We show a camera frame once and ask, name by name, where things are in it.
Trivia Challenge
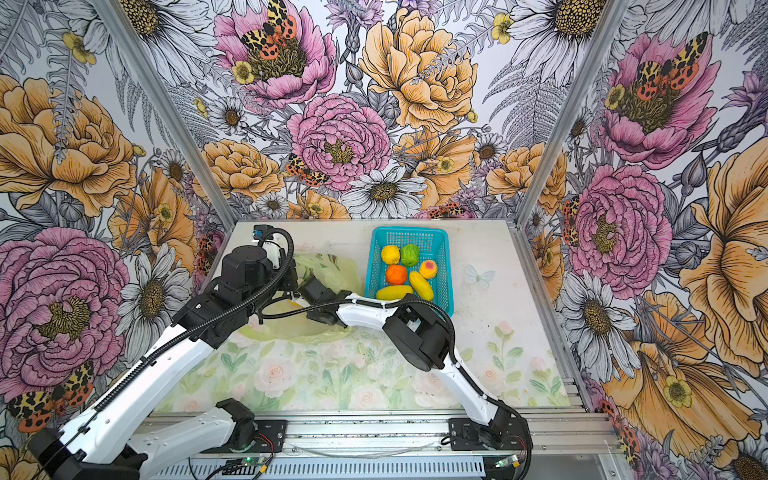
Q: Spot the yellow-green plastic bag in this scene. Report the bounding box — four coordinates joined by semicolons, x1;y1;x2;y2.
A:
236;251;364;345

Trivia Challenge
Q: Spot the yellow toy lemon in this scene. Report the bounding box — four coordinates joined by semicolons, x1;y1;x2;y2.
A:
375;285;414;301

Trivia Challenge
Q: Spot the orange toy fruit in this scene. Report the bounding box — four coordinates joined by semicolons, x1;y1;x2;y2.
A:
385;264;408;286

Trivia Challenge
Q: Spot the yellow toy pepper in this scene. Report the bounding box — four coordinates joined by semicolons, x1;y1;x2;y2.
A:
380;245;401;265

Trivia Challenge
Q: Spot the green toy pepper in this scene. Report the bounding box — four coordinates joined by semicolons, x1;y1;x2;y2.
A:
400;244;420;268

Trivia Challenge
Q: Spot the yellow toy banana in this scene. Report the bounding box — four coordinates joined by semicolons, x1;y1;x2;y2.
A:
409;271;434;301

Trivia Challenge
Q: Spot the yellow pink toy peach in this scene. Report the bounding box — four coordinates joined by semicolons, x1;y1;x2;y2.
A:
419;260;438;280

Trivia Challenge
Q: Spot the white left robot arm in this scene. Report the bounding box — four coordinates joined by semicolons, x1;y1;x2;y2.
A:
29;240;296;479

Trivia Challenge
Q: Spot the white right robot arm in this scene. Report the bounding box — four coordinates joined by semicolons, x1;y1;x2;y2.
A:
297;276;512;441

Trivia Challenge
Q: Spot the teal plastic mesh basket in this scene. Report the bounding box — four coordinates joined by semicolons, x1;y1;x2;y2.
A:
365;226;454;315

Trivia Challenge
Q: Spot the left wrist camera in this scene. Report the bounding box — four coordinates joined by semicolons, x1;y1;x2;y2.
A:
252;224;273;241

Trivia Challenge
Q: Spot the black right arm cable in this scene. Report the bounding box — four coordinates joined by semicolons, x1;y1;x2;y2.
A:
257;290;535;480

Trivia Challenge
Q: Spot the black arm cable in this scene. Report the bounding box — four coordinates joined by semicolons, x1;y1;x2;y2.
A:
47;226;296;475
257;290;535;480

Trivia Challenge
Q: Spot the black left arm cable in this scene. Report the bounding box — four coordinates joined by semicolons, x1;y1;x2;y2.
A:
47;226;296;475

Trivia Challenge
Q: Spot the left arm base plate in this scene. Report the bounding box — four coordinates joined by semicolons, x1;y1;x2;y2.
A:
203;419;288;454

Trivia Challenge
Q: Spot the white vented cable duct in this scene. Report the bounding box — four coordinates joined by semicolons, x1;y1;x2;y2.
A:
154;456;486;479

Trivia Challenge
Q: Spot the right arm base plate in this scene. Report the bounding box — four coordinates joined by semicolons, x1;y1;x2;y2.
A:
448;412;532;451

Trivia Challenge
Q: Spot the aluminium frame corner post left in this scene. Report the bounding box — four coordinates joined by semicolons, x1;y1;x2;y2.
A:
94;1;237;231

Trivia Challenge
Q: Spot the aluminium frame corner post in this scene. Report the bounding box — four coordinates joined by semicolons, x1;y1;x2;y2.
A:
514;0;630;229
94;1;237;231

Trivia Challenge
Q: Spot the aluminium front rail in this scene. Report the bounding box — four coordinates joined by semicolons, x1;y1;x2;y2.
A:
255;408;619;456

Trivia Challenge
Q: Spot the aluminium frame corner post right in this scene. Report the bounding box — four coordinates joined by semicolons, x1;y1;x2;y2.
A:
514;0;630;229

